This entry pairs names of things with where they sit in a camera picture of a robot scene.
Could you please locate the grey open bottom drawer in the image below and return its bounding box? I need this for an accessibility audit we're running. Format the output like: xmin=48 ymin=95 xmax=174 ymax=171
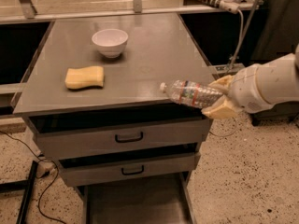
xmin=82 ymin=174 xmax=197 ymax=224

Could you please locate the grey top drawer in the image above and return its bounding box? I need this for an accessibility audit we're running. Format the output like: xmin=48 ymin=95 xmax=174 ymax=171
xmin=30 ymin=119 xmax=212 ymax=160

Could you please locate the black middle drawer handle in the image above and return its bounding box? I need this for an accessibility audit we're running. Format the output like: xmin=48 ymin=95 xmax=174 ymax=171
xmin=121 ymin=165 xmax=145 ymax=175

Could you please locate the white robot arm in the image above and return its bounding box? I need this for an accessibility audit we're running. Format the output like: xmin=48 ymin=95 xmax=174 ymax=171
xmin=202 ymin=45 xmax=299 ymax=119

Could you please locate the yellow sponge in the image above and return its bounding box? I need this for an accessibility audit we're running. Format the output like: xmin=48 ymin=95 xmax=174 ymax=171
xmin=64 ymin=66 xmax=104 ymax=90

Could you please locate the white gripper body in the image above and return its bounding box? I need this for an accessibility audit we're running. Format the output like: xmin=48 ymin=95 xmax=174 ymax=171
xmin=228 ymin=64 xmax=273 ymax=114

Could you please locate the grey drawer cabinet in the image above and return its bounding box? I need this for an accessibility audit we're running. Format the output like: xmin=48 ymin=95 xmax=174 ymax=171
xmin=10 ymin=12 xmax=219 ymax=224

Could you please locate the grey metal bracket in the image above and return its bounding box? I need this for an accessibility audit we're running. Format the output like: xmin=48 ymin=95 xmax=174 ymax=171
xmin=209 ymin=63 xmax=245 ymax=79

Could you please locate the white power cable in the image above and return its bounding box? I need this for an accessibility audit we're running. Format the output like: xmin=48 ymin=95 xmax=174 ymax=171
xmin=208 ymin=8 xmax=246 ymax=139

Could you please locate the white power strip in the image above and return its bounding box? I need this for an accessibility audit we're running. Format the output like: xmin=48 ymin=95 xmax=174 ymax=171
xmin=198 ymin=0 xmax=239 ymax=14

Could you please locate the black metal floor frame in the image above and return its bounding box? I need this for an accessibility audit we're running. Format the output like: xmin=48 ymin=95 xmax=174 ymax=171
xmin=0 ymin=161 xmax=38 ymax=224

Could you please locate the black top drawer handle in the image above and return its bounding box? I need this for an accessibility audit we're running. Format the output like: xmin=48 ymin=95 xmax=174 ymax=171
xmin=114 ymin=132 xmax=144 ymax=144

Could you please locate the clear plastic water bottle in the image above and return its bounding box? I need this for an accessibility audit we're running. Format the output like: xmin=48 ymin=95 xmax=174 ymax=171
xmin=160 ymin=80 xmax=223 ymax=109

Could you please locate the grey metal rail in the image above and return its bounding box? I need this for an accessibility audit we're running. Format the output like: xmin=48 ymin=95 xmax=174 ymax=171
xmin=0 ymin=3 xmax=265 ymax=24

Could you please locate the black drawer handle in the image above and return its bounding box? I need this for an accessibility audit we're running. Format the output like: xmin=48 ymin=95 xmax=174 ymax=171
xmin=114 ymin=132 xmax=144 ymax=144
xmin=121 ymin=165 xmax=145 ymax=175

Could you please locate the black floor cable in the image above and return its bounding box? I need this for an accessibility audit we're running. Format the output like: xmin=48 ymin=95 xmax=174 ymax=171
xmin=0 ymin=129 xmax=68 ymax=224

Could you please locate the grey middle drawer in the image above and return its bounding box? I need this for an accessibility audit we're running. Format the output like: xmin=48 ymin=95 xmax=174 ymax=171
xmin=60 ymin=152 xmax=200 ymax=187

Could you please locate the white ceramic bowl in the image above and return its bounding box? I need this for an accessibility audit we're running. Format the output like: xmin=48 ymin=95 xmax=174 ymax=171
xmin=92 ymin=29 xmax=129 ymax=58

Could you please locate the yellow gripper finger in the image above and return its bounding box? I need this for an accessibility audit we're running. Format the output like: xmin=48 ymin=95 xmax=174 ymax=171
xmin=202 ymin=95 xmax=242 ymax=119
xmin=207 ymin=75 xmax=234 ymax=94

